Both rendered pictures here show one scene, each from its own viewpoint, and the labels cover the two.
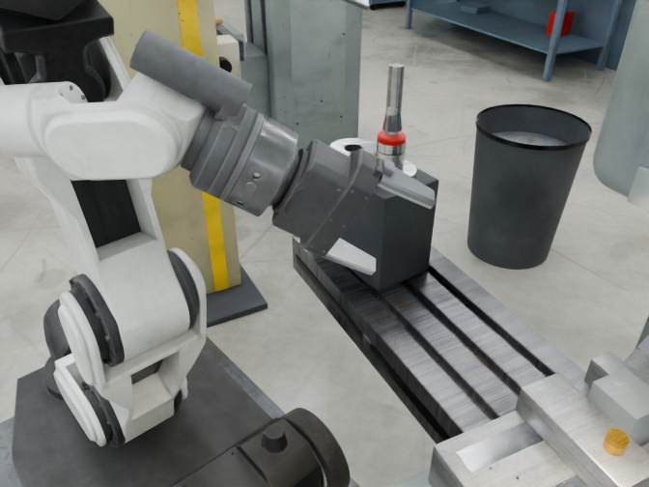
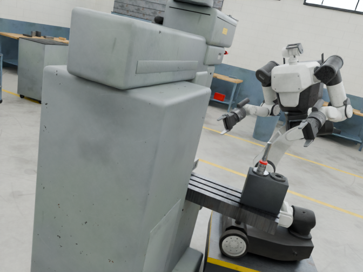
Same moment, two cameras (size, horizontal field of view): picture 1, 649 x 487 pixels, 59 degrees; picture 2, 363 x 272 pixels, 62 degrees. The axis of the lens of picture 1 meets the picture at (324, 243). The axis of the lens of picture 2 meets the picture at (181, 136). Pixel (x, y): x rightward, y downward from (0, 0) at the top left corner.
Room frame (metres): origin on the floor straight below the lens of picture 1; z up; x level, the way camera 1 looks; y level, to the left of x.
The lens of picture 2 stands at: (1.67, -1.56, 1.75)
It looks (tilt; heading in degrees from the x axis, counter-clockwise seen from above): 18 degrees down; 136
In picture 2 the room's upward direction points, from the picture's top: 13 degrees clockwise
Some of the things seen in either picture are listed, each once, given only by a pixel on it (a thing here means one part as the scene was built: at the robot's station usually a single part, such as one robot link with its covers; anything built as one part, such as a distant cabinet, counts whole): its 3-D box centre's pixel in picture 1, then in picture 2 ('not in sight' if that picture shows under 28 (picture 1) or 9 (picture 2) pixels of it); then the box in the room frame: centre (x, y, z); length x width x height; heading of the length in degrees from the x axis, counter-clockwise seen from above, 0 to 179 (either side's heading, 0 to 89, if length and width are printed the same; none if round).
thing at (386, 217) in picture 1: (368, 208); (263, 189); (0.92, -0.08, 1.03); 0.22 x 0.12 x 0.20; 35
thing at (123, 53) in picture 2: not in sight; (157, 52); (0.66, -0.80, 1.66); 0.80 x 0.23 x 0.20; 117
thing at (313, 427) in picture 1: (311, 454); (233, 243); (0.78, 0.03, 0.50); 0.20 x 0.05 x 0.20; 41
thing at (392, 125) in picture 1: (394, 100); (266, 152); (0.88, -0.11, 1.24); 0.03 x 0.03 x 0.11
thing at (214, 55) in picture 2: not in sight; (195, 51); (0.44, -0.39, 1.68); 0.34 x 0.24 x 0.10; 117
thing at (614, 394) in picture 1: (623, 410); not in sight; (0.45, -0.34, 1.03); 0.06 x 0.05 x 0.06; 25
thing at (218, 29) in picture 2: not in sight; (202, 26); (0.43, -0.37, 1.81); 0.47 x 0.26 x 0.16; 117
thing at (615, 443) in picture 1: (615, 442); not in sight; (0.39, -0.31, 1.05); 0.02 x 0.02 x 0.02
